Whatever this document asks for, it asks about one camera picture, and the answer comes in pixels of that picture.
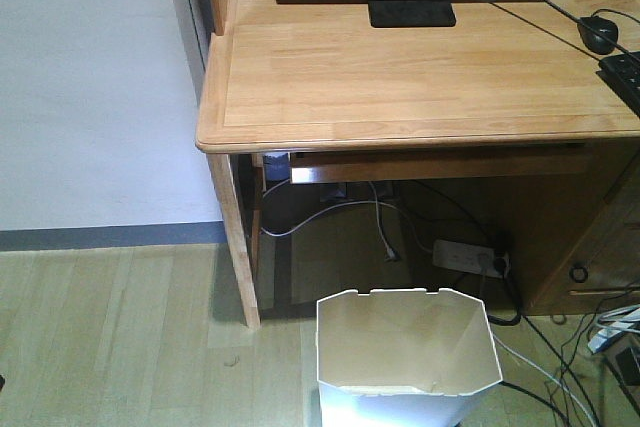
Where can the white trash bin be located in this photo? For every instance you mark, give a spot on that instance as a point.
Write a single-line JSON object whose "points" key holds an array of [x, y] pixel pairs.
{"points": [[404, 357]]}

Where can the black computer mouse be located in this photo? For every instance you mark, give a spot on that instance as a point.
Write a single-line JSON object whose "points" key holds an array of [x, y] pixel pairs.
{"points": [[598, 34]]}

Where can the wooden desk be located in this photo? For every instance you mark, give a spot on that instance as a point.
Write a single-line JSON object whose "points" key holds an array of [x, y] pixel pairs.
{"points": [[315, 76]]}

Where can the wooden keyboard tray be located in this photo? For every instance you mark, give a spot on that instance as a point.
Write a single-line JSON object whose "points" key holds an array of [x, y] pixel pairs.
{"points": [[473, 162]]}

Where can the white power strip under desk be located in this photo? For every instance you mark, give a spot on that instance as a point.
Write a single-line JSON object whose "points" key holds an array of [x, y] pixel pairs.
{"points": [[468, 258]]}

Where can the black monitor stand base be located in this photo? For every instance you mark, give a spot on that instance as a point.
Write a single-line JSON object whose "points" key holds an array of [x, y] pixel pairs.
{"points": [[411, 13]]}

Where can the black keyboard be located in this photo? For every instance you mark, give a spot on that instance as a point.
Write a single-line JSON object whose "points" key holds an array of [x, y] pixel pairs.
{"points": [[621, 74]]}

